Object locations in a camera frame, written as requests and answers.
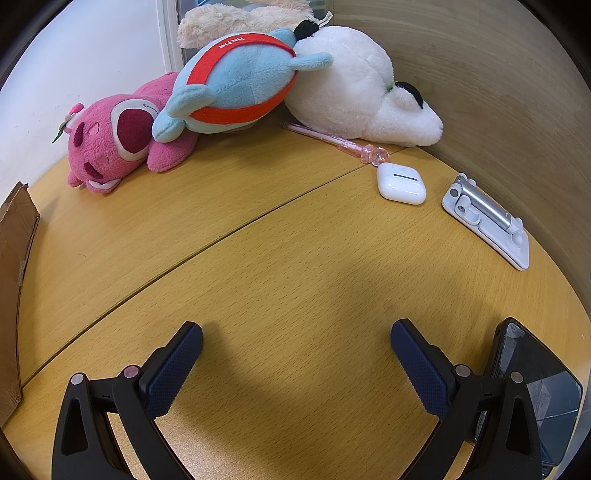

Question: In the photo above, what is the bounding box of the pink pen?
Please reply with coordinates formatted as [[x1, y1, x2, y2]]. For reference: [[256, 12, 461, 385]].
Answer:
[[280, 122, 391, 167]]

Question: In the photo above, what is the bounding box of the blue red plush toy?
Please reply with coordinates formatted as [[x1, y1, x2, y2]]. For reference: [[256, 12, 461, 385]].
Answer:
[[152, 28, 334, 143]]

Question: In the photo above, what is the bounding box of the white earbuds case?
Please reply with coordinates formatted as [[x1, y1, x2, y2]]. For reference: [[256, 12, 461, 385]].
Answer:
[[377, 162, 427, 205]]

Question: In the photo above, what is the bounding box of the beige plush toy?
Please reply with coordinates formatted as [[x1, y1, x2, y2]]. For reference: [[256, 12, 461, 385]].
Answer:
[[177, 1, 332, 49]]

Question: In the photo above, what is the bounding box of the white dog plush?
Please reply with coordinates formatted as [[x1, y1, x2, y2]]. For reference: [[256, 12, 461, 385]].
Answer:
[[284, 20, 444, 147]]

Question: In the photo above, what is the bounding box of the white folding phone stand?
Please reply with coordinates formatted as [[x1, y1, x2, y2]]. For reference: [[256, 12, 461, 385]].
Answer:
[[442, 173, 530, 271]]

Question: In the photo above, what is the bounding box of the pink bear plush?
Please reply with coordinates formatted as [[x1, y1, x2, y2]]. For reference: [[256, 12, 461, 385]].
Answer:
[[56, 72, 197, 194]]

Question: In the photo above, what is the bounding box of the black smartphone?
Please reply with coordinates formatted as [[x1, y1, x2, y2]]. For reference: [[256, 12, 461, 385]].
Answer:
[[484, 317, 583, 478]]

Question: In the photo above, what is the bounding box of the cardboard box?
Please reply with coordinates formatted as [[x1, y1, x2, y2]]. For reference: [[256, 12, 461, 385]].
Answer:
[[0, 182, 40, 425]]

